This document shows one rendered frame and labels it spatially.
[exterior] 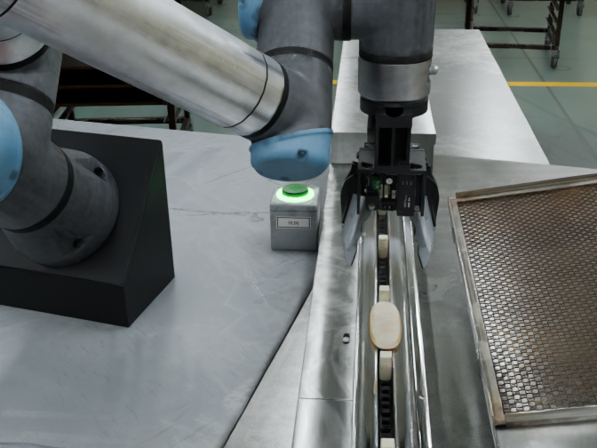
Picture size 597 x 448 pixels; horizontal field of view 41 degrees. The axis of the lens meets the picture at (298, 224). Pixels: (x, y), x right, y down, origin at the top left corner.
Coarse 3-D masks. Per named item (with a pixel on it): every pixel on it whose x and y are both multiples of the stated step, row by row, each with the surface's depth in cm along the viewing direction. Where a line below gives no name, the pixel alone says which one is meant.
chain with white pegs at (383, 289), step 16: (384, 224) 123; (384, 240) 111; (384, 256) 112; (384, 272) 109; (384, 288) 99; (384, 352) 87; (384, 368) 87; (384, 384) 87; (384, 400) 85; (384, 432) 81
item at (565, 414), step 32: (480, 192) 117; (512, 192) 116; (576, 192) 113; (480, 224) 110; (512, 256) 100; (512, 288) 93; (544, 288) 92; (480, 320) 88; (512, 320) 88; (544, 320) 87; (576, 320) 86; (480, 352) 82; (512, 384) 78; (544, 384) 77; (576, 384) 76; (512, 416) 73; (544, 416) 72; (576, 416) 72
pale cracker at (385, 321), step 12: (372, 312) 96; (384, 312) 96; (396, 312) 96; (372, 324) 94; (384, 324) 94; (396, 324) 94; (372, 336) 92; (384, 336) 92; (396, 336) 92; (384, 348) 91
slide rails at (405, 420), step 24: (360, 312) 98; (408, 312) 98; (360, 336) 93; (408, 336) 93; (360, 360) 89; (408, 360) 89; (360, 384) 85; (408, 384) 85; (360, 408) 82; (408, 408) 82; (360, 432) 78; (408, 432) 78
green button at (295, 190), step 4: (292, 184) 120; (296, 184) 120; (300, 184) 120; (284, 188) 118; (288, 188) 118; (292, 188) 118; (296, 188) 118; (300, 188) 118; (304, 188) 118; (284, 192) 117; (288, 192) 117; (292, 192) 117; (296, 192) 117; (300, 192) 117; (304, 192) 117; (288, 196) 117; (292, 196) 117; (296, 196) 117; (300, 196) 117
